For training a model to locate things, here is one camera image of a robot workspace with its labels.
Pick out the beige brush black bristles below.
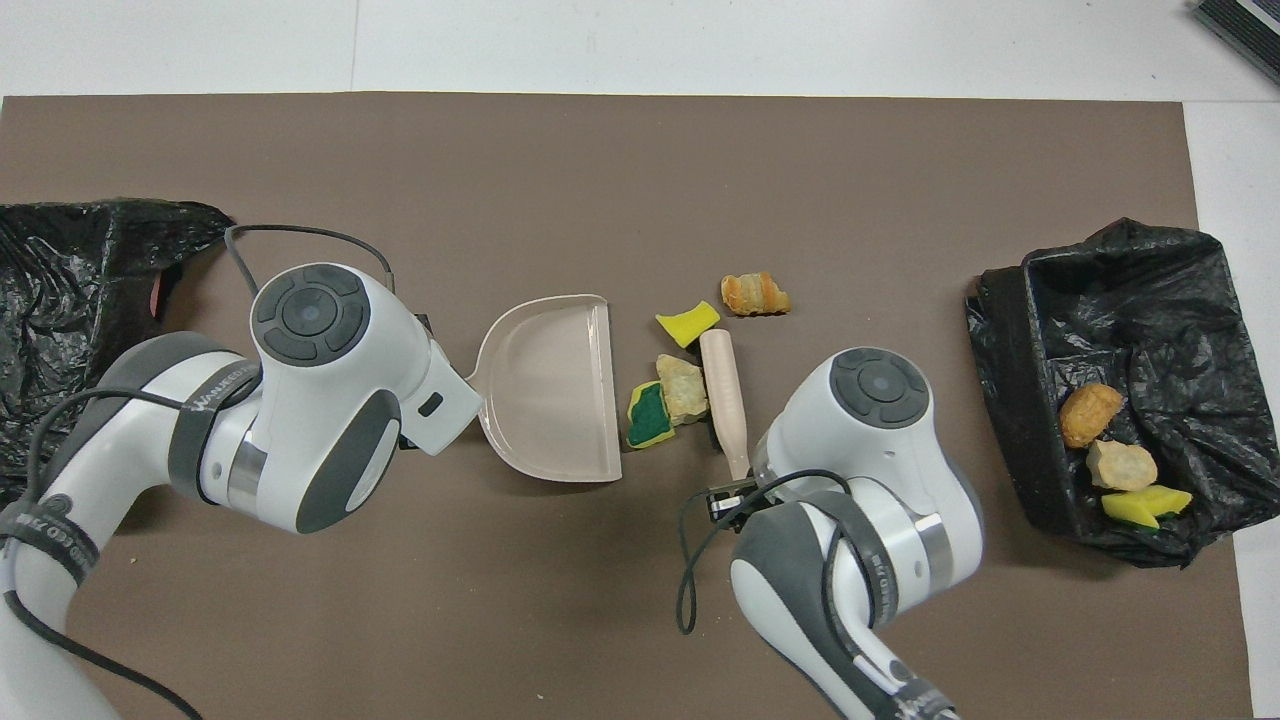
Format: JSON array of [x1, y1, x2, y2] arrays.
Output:
[[699, 328, 751, 481]]

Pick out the green yellow sponge piece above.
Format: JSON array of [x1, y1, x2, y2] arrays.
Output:
[[626, 381, 678, 449]]

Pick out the pale bread chunk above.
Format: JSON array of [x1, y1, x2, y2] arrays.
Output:
[[656, 354, 710, 426], [1087, 439, 1159, 492]]

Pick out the beige plastic dustpan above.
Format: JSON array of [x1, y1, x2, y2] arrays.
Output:
[[465, 294, 623, 483]]

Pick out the orange croissant piece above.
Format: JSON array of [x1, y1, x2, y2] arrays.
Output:
[[721, 272, 791, 317]]

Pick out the brown bread roll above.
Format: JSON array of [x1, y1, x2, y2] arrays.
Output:
[[1060, 384, 1125, 449]]

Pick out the black trash bag bin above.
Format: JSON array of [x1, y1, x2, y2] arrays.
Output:
[[965, 217, 1253, 569], [0, 198, 241, 521]]

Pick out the brown table mat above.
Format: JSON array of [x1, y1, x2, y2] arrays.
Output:
[[0, 92, 1256, 720]]

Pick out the black ridged strip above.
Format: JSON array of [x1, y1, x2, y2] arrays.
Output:
[[1190, 0, 1280, 86]]

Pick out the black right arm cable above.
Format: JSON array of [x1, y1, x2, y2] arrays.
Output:
[[676, 468, 851, 636]]

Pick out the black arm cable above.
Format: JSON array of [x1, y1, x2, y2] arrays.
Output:
[[676, 468, 851, 636], [0, 225, 396, 720]]

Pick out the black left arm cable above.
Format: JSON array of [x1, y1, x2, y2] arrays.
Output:
[[0, 225, 396, 720]]

